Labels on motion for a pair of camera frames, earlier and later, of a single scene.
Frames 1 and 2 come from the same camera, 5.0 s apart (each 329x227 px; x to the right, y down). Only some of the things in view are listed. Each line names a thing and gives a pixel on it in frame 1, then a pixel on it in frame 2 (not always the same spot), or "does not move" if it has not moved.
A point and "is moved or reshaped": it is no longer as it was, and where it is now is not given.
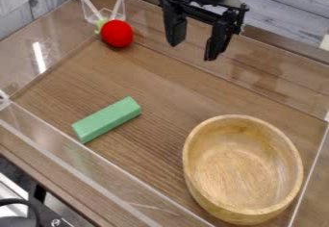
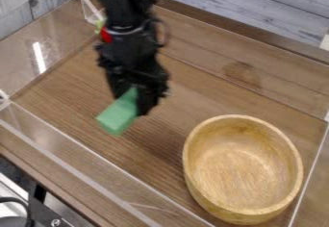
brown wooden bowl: x=243 y=168 does not move
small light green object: x=99 y=23 does not move
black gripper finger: x=175 y=23 → x=120 y=82
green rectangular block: x=107 y=119 is moved or reshaped
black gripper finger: x=218 y=39 → x=149 y=90
